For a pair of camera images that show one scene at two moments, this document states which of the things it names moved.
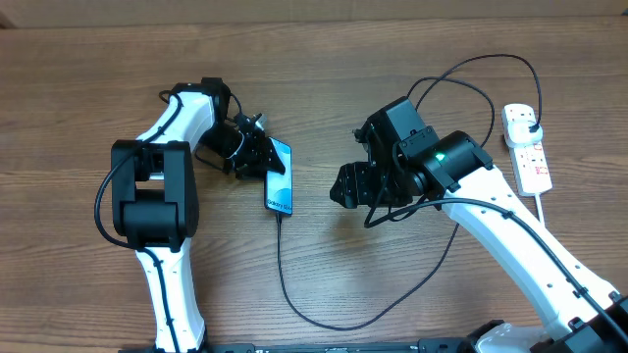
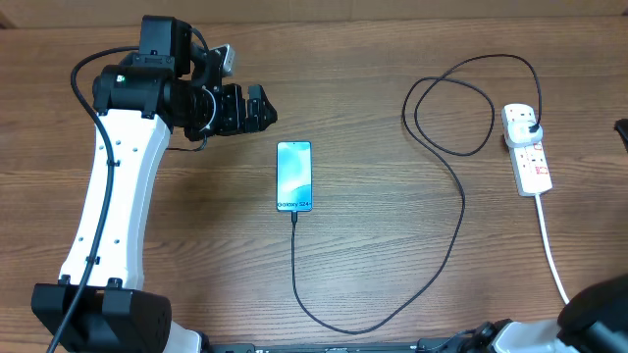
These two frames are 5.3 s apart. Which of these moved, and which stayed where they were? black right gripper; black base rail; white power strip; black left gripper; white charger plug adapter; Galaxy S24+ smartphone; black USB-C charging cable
Moved: black left gripper; black right gripper; black USB-C charging cable; Galaxy S24+ smartphone
Stayed: white power strip; black base rail; white charger plug adapter
